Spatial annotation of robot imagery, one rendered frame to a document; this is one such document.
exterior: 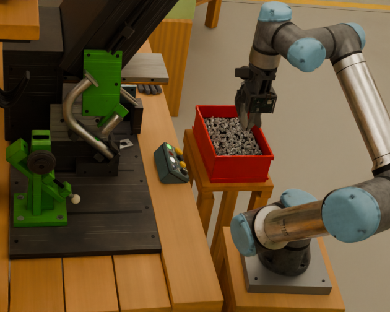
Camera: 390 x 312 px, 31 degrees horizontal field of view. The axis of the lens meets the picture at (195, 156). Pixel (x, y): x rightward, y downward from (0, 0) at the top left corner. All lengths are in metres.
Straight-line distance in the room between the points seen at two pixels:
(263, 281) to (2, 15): 1.00
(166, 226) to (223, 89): 2.49
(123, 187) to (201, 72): 2.51
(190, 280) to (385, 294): 1.62
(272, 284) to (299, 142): 2.23
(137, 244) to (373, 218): 0.76
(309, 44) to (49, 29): 0.99
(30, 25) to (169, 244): 0.75
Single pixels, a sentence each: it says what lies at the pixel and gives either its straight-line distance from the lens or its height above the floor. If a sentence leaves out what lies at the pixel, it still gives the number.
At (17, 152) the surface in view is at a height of 1.14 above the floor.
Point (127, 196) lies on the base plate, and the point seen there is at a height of 0.90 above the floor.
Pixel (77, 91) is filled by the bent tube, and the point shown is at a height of 1.17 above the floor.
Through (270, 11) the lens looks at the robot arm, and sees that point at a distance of 1.63.
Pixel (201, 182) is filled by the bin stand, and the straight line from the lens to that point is 2.41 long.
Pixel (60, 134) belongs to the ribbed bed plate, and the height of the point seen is 1.00.
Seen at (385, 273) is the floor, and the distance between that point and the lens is 3.50.
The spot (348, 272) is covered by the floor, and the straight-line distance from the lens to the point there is 3.43.
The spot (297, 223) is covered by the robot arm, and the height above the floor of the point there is 1.23.
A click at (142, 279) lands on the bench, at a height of 0.88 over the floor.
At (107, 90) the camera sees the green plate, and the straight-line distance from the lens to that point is 2.16.
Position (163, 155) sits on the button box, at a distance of 2.26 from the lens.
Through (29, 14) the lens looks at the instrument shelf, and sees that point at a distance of 1.70.
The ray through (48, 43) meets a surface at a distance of 2.20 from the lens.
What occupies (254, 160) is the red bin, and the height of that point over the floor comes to 0.90.
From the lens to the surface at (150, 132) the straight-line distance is 2.43.
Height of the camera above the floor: 2.31
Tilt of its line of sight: 37 degrees down
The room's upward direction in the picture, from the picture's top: 10 degrees clockwise
